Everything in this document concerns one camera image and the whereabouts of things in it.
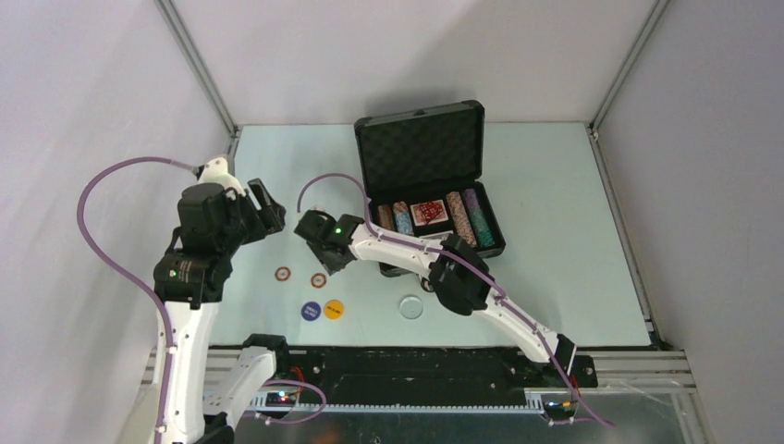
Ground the black poker case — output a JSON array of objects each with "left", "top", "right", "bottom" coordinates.
[{"left": 353, "top": 100, "right": 507, "bottom": 259}]

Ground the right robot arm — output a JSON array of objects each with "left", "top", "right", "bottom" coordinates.
[{"left": 295, "top": 209, "right": 577, "bottom": 387}]

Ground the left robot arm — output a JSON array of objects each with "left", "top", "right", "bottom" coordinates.
[{"left": 151, "top": 179, "right": 292, "bottom": 443}]

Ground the red dice set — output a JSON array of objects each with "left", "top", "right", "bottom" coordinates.
[{"left": 410, "top": 199, "right": 449, "bottom": 227}]

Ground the orange poker chip at edge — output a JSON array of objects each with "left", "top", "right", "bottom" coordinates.
[{"left": 275, "top": 266, "right": 291, "bottom": 282}]

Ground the yellow big blind button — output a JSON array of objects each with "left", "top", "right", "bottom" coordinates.
[{"left": 324, "top": 300, "right": 345, "bottom": 320}]

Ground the blue small blind button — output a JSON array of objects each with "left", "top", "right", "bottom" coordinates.
[{"left": 300, "top": 302, "right": 322, "bottom": 322}]

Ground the blue orange chip stack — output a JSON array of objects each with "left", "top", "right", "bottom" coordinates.
[{"left": 392, "top": 202, "right": 414, "bottom": 236}]

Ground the clear dealer button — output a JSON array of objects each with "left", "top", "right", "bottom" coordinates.
[{"left": 398, "top": 295, "right": 423, "bottom": 320}]

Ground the blue playing card deck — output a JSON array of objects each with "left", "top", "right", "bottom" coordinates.
[{"left": 423, "top": 230, "right": 454, "bottom": 241}]

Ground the pink brown chip stack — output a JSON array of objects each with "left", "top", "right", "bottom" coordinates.
[{"left": 446, "top": 191, "right": 478, "bottom": 247}]

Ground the purple green chip stack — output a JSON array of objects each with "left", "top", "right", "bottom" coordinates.
[{"left": 462, "top": 189, "right": 496, "bottom": 248}]

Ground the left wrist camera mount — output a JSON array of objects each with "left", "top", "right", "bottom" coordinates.
[{"left": 197, "top": 154, "right": 246, "bottom": 196}]

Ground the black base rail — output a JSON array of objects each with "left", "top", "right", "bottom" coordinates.
[{"left": 276, "top": 346, "right": 566, "bottom": 407}]

